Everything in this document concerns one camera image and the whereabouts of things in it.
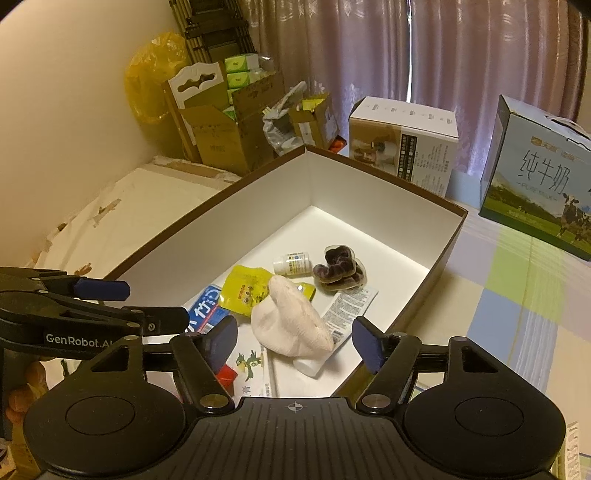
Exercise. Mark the red candy wrapper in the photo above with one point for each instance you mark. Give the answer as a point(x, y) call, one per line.
point(226, 374)

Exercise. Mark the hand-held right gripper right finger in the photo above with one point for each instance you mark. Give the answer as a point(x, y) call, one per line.
point(367, 344)

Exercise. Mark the brown cardboard box white inside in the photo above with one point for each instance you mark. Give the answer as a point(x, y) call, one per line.
point(378, 221)

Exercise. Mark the checked tablecloth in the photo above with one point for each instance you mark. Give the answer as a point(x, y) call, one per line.
point(508, 300)

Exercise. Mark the small cardboard box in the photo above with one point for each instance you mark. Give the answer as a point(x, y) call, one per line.
point(318, 124)

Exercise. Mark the yellow snack pouch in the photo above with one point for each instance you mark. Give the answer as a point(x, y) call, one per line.
point(242, 288)

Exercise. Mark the orange item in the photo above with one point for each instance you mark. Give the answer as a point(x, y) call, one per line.
point(337, 145)

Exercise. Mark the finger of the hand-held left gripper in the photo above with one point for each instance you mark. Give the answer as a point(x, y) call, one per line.
point(161, 321)
point(101, 288)

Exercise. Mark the dark snack clear packet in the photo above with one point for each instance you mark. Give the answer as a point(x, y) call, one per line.
point(339, 270)

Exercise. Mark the blue white tube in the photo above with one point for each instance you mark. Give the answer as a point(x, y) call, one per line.
point(346, 309)

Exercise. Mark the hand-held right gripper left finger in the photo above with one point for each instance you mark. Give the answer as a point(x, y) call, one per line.
point(221, 339)

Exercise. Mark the small white bottle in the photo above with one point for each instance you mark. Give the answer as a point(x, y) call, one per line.
point(291, 264)

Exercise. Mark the green tissue pack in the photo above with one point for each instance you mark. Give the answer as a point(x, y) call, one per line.
point(238, 79)
point(242, 62)

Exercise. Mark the yellow plastic bag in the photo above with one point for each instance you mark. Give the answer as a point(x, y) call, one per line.
point(147, 83)

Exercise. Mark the white box green dragon print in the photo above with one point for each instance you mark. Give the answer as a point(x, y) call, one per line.
point(251, 364)

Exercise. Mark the white taped cardboard sheet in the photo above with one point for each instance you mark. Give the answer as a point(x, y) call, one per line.
point(115, 207)

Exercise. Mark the pink curtain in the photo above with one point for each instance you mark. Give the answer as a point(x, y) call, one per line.
point(415, 55)

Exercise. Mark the white brown product box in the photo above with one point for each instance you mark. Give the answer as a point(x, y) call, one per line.
point(401, 147)

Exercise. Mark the white cloth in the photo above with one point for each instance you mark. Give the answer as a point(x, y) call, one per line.
point(291, 323)

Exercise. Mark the grey plastic bag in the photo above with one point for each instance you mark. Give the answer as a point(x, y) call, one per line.
point(279, 127)

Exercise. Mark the blue white packet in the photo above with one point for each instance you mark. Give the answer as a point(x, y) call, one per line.
point(205, 309)

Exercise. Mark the person's left hand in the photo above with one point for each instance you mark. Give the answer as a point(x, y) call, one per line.
point(21, 397)

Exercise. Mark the green milk carton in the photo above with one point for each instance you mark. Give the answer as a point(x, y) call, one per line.
point(540, 184)

